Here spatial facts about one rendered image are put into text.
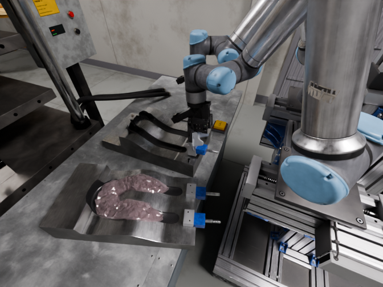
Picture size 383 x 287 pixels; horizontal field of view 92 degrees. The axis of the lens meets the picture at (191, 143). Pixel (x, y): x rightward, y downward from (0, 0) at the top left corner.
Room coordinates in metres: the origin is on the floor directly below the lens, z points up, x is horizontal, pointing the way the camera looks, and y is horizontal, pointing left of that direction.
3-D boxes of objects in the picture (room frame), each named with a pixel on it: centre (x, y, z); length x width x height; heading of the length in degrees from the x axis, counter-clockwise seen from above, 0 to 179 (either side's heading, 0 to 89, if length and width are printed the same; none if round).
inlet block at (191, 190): (0.37, -0.05, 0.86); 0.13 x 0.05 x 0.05; 86
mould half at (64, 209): (0.33, 0.23, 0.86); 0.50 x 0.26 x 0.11; 86
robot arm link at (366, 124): (0.32, -0.38, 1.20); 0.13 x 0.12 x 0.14; 127
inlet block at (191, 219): (0.27, -0.04, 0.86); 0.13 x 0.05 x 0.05; 86
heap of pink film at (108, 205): (0.34, 0.22, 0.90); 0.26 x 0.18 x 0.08; 86
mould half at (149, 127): (0.70, 0.18, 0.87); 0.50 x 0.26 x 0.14; 69
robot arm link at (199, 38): (0.87, -0.03, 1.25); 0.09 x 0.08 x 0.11; 94
